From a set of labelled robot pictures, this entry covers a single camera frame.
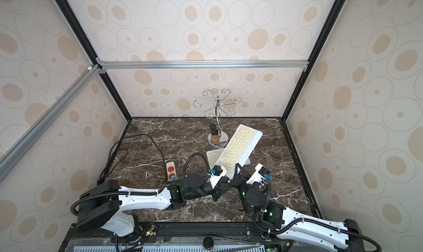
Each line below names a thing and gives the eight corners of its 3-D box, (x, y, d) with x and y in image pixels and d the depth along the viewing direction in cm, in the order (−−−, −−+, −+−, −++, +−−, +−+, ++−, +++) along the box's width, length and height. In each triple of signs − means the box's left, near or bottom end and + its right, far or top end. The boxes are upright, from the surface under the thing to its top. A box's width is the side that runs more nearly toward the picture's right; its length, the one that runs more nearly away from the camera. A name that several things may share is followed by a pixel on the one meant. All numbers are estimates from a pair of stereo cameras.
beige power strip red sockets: (168, 181, 92) (167, 178, 89) (167, 165, 98) (165, 162, 96) (177, 179, 92) (176, 176, 90) (174, 163, 99) (173, 160, 97)
